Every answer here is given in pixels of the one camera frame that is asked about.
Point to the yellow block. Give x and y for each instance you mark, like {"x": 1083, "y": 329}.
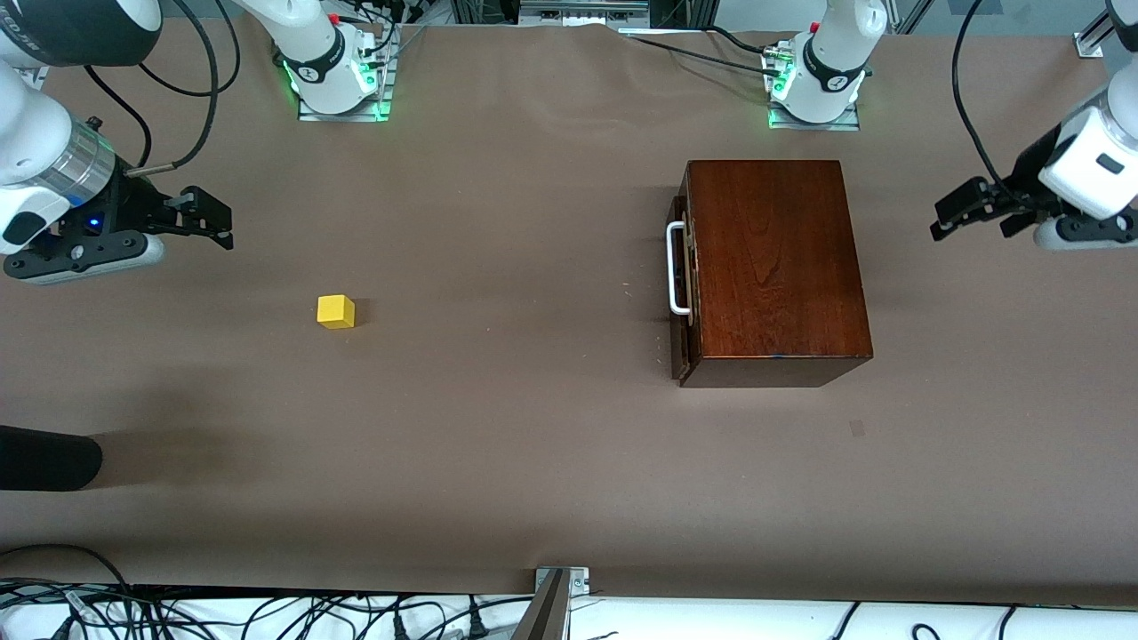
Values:
{"x": 335, "y": 313}

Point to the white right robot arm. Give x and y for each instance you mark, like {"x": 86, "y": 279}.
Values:
{"x": 36, "y": 133}

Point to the small metal bracket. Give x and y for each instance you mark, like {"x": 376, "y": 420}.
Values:
{"x": 578, "y": 582}

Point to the black foam cylinder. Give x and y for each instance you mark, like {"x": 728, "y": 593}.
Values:
{"x": 44, "y": 458}

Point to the dark brown wooden cabinet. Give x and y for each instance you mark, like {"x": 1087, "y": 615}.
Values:
{"x": 773, "y": 267}

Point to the grey electronics box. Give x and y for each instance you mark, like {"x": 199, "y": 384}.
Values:
{"x": 582, "y": 11}

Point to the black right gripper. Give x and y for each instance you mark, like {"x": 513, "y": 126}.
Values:
{"x": 131, "y": 205}

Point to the brown table cover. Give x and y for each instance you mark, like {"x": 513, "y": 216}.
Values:
{"x": 489, "y": 267}

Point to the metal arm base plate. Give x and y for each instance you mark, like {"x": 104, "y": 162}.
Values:
{"x": 342, "y": 116}
{"x": 813, "y": 125}

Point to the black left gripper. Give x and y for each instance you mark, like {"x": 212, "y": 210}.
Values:
{"x": 1024, "y": 179}

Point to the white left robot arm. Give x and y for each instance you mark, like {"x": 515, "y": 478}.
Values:
{"x": 1102, "y": 151}

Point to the grey slanted post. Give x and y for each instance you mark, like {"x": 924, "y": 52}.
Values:
{"x": 544, "y": 618}

